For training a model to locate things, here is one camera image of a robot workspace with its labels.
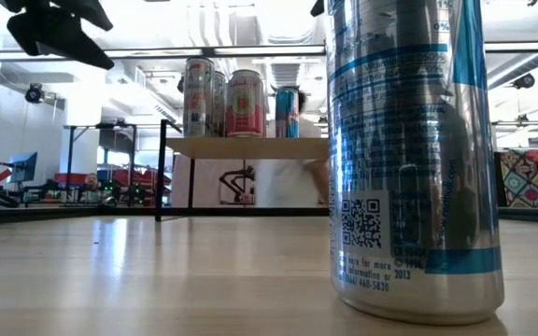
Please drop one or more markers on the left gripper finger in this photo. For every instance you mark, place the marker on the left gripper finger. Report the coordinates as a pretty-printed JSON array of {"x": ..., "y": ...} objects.
[
  {"x": 84, "y": 11},
  {"x": 70, "y": 44}
]

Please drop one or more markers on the black aluminium table frame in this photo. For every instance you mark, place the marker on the black aluminium table frame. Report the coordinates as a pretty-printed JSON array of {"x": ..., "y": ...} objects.
[{"x": 40, "y": 215}]

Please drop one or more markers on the person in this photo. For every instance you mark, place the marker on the person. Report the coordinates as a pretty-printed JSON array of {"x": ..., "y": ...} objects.
[
  {"x": 287, "y": 182},
  {"x": 91, "y": 181}
]

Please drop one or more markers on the wooden shelf black metal frame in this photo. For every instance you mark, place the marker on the wooden shelf black metal frame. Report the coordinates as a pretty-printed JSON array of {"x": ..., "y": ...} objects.
[{"x": 250, "y": 148}]

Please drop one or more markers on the colourful patchwork quilt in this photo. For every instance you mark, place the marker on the colourful patchwork quilt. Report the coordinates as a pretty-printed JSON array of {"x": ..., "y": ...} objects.
[{"x": 535, "y": 179}]

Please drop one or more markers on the grey hanging box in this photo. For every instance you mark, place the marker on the grey hanging box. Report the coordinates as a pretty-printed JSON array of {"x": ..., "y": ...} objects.
[{"x": 116, "y": 141}]

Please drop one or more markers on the dark computer monitor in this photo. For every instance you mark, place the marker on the dark computer monitor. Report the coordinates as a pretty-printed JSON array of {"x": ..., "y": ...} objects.
[{"x": 24, "y": 167}]

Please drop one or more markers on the black background frame table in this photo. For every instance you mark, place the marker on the black background frame table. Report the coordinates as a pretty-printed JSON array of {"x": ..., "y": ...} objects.
[{"x": 69, "y": 158}]

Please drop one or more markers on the black background robot arm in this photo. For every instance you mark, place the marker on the black background robot arm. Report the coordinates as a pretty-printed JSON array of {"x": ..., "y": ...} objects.
[{"x": 231, "y": 179}]

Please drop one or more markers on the background robot with green lights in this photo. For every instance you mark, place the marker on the background robot with green lights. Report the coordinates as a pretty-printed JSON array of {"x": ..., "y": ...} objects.
[{"x": 110, "y": 191}]

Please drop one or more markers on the white panel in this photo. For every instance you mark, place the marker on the white panel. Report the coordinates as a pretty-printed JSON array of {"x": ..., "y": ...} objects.
[{"x": 203, "y": 182}]

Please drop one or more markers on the red grey Spindrift can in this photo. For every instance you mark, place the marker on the red grey Spindrift can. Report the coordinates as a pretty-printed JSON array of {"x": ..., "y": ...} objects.
[{"x": 244, "y": 105}]

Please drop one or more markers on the tall white can black lid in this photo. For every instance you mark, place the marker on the tall white can black lid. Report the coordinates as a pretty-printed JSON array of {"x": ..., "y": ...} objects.
[
  {"x": 198, "y": 98},
  {"x": 220, "y": 107}
]

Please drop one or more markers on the small grey dome object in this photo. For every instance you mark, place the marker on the small grey dome object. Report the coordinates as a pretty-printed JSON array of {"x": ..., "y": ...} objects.
[{"x": 109, "y": 201}]

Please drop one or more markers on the grey ceiling duct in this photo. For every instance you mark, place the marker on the grey ceiling duct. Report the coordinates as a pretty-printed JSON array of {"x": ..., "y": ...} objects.
[{"x": 530, "y": 63}]

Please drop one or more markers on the black ceiling camera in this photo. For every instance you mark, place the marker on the black ceiling camera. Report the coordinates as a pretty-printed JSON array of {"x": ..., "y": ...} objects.
[
  {"x": 180, "y": 84},
  {"x": 524, "y": 80},
  {"x": 34, "y": 93}
]

